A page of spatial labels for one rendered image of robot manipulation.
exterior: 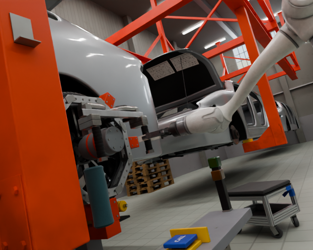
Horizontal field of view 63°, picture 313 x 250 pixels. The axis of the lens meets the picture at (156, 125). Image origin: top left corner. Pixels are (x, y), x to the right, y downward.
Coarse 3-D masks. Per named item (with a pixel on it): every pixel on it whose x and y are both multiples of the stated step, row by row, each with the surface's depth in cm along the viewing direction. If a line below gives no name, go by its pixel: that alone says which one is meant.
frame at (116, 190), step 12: (72, 96) 129; (84, 96) 136; (108, 108) 149; (120, 120) 154; (120, 156) 154; (132, 156) 153; (120, 168) 149; (120, 180) 140; (84, 192) 119; (108, 192) 132; (120, 192) 138; (84, 204) 121
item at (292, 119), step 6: (276, 102) 1086; (282, 102) 1091; (282, 108) 920; (288, 108) 1189; (282, 114) 890; (288, 114) 1047; (294, 114) 1166; (282, 120) 878; (288, 120) 947; (294, 120) 1120; (288, 126) 954; (294, 126) 1038; (252, 138) 1174
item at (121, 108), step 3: (114, 108) 130; (117, 108) 130; (120, 108) 130; (123, 108) 131; (126, 108) 132; (129, 108) 133; (132, 108) 135; (135, 108) 137; (138, 108) 140; (132, 111) 139; (135, 111) 138; (138, 111) 139
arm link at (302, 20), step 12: (288, 0) 76; (300, 0) 73; (312, 0) 72; (288, 12) 78; (300, 12) 75; (312, 12) 74; (288, 24) 85; (300, 24) 78; (312, 24) 76; (300, 36) 82; (312, 36) 79
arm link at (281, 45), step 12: (276, 36) 98; (288, 36) 95; (276, 48) 98; (288, 48) 97; (264, 60) 101; (276, 60) 100; (252, 72) 106; (264, 72) 105; (240, 84) 114; (252, 84) 110; (240, 96) 117; (228, 108) 123; (228, 120) 124; (216, 132) 127
